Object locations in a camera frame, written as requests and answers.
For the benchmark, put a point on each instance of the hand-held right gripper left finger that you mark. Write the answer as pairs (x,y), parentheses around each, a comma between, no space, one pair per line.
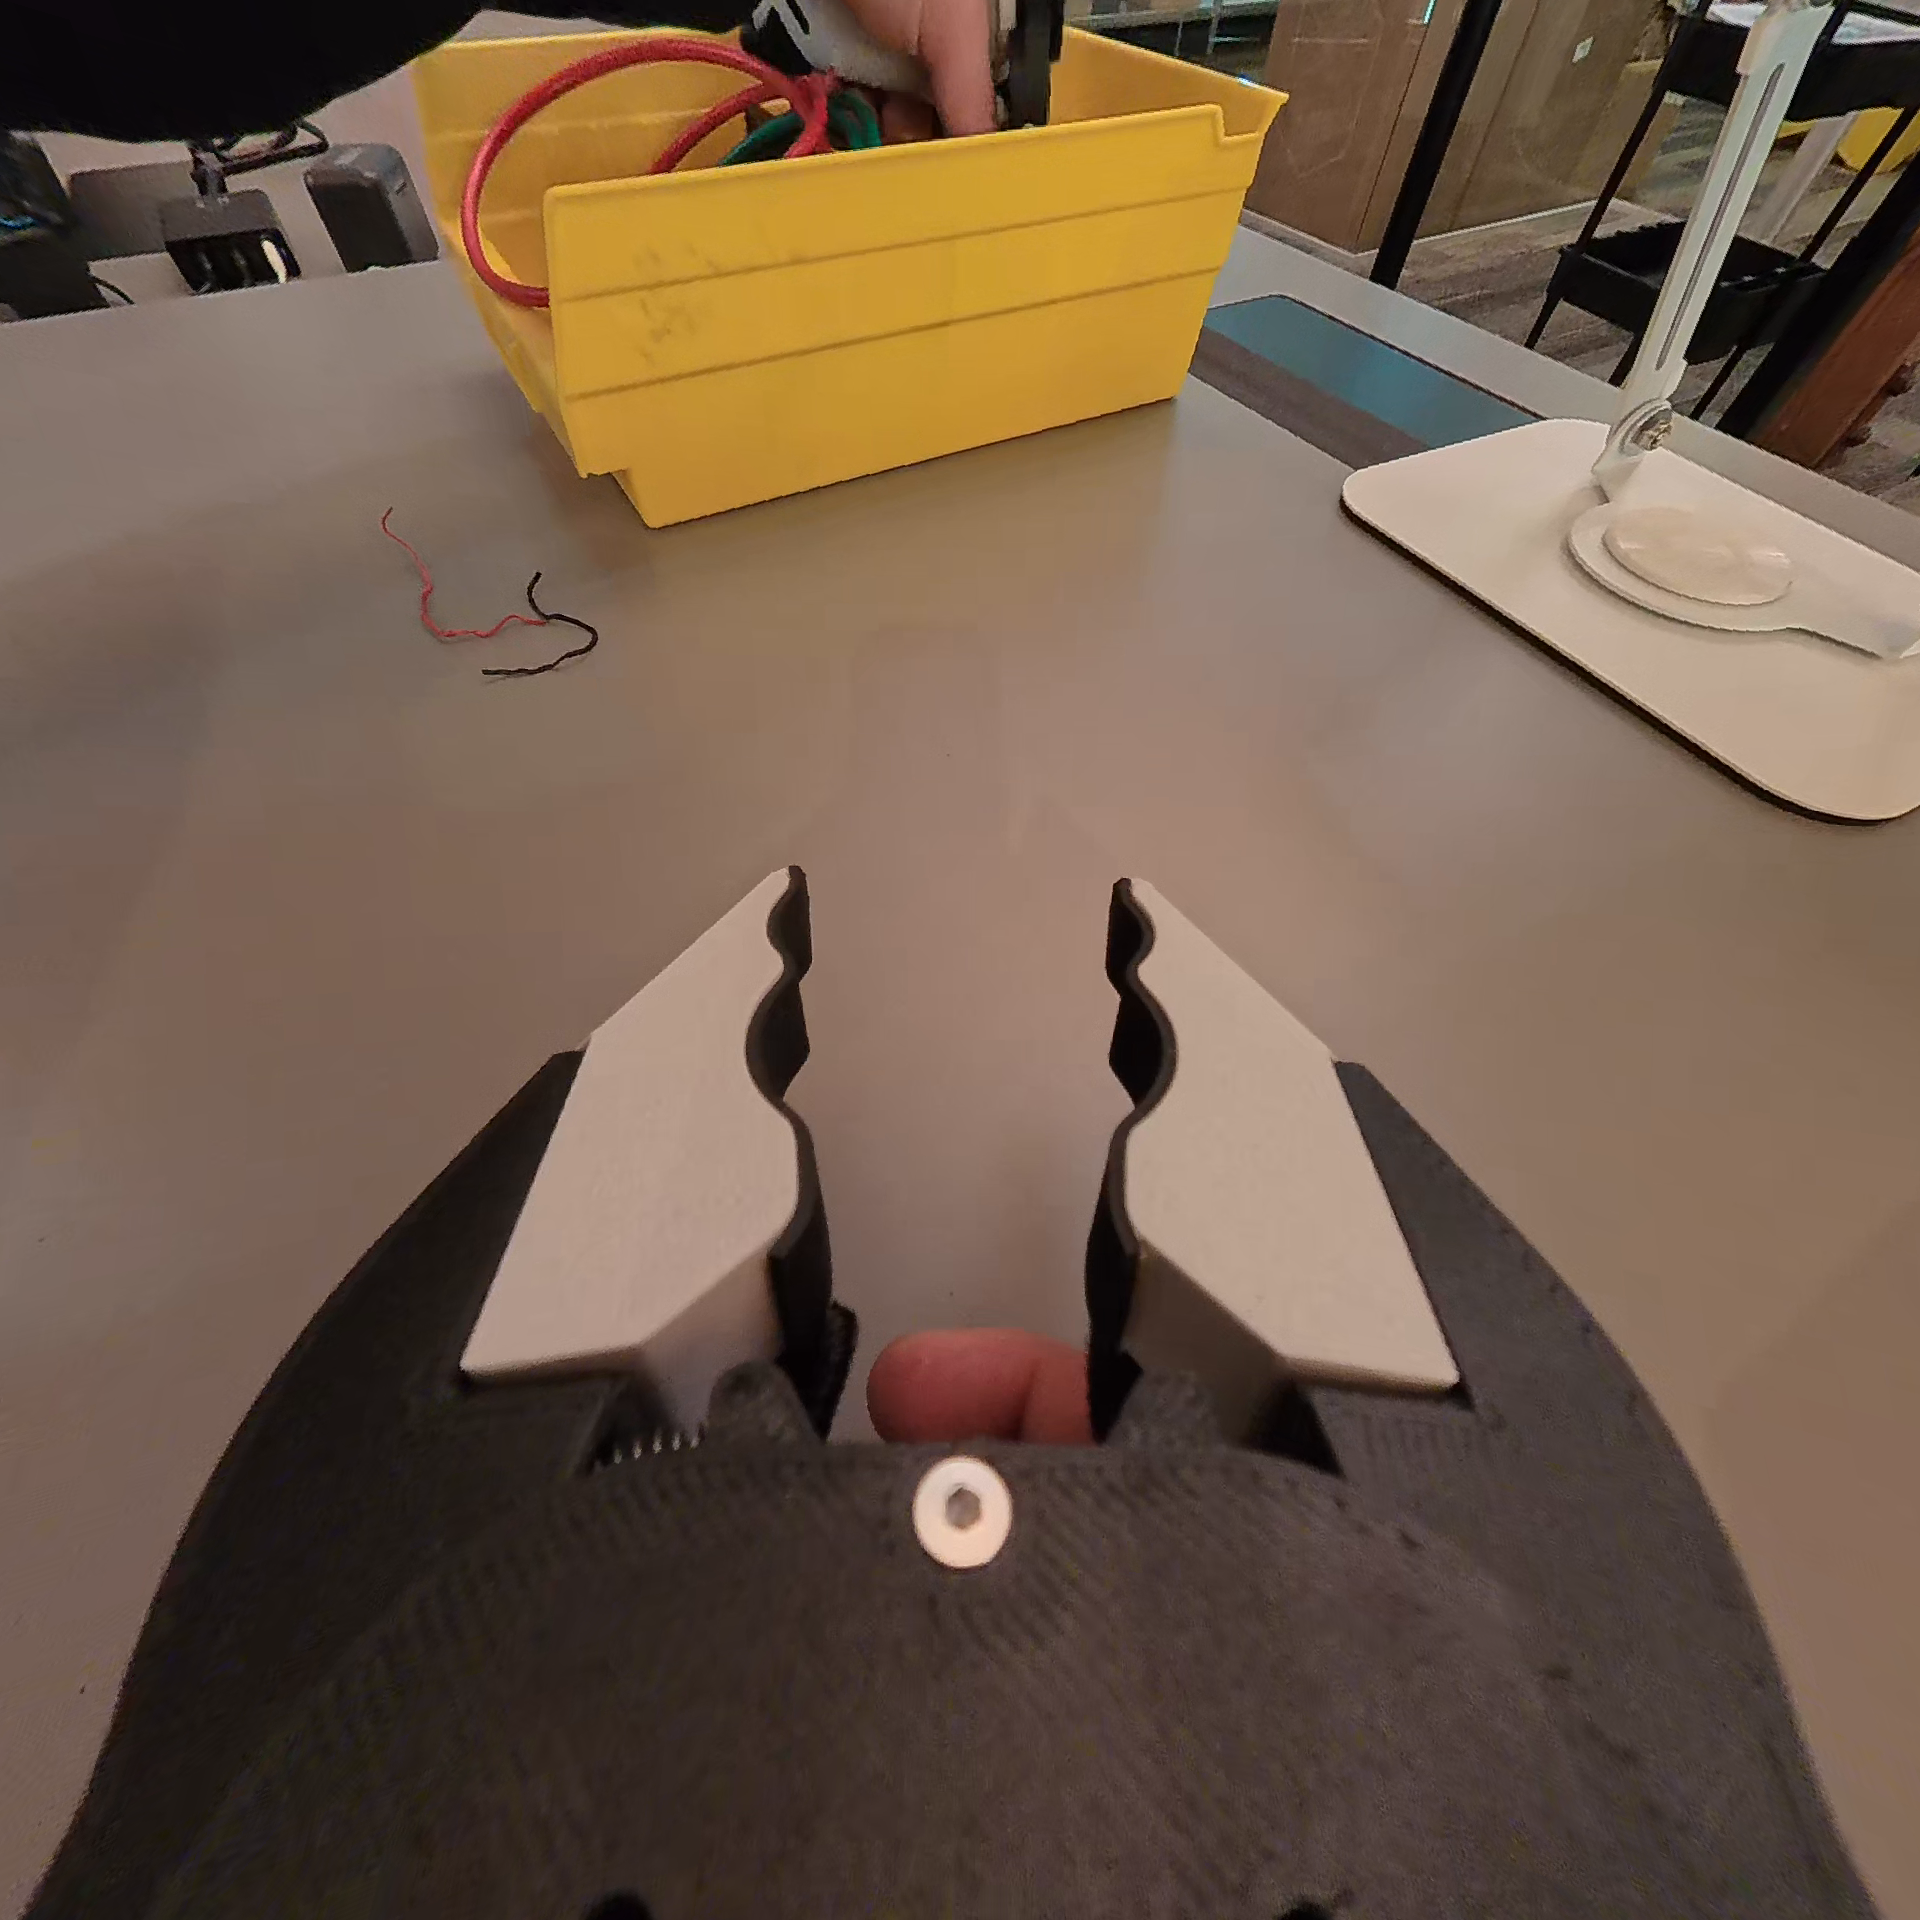
(644,1201)

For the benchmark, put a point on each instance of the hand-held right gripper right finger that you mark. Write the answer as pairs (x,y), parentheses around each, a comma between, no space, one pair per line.
(1276,1201)

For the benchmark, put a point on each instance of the yellow plastic bin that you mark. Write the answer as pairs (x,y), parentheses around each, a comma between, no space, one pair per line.
(900,330)

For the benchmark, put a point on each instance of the person's left forearm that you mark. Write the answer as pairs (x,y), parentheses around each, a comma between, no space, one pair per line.
(299,59)

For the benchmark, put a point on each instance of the person's left hand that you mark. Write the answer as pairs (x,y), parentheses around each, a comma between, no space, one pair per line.
(953,59)

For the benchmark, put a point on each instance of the person's right hand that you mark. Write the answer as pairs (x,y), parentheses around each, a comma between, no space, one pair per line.
(961,1381)

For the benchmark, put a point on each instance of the stack of cardboard boxes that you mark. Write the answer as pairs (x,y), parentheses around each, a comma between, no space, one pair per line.
(1319,120)

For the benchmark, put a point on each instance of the black vertical pole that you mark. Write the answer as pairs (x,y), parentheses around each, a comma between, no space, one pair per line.
(1433,135)

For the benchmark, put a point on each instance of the dark pad with teal face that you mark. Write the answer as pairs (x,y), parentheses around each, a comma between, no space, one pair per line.
(1350,375)

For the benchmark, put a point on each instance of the black twist tie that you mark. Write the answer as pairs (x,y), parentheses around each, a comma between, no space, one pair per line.
(592,639)

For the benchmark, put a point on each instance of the red twist tie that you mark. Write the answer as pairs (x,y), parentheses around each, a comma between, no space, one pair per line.
(427,596)

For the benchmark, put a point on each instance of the black utility cart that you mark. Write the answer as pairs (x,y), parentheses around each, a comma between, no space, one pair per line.
(1665,284)

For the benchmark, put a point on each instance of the black power brick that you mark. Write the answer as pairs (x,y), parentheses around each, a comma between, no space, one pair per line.
(369,210)

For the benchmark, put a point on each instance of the white document stand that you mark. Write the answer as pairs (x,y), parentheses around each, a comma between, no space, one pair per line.
(1724,674)

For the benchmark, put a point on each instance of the black charging hub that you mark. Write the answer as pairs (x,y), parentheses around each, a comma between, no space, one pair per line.
(224,240)

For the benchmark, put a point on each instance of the wooden pillar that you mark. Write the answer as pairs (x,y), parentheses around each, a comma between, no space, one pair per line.
(1852,375)

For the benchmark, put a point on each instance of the dark electronic device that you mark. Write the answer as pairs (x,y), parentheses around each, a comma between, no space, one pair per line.
(36,224)

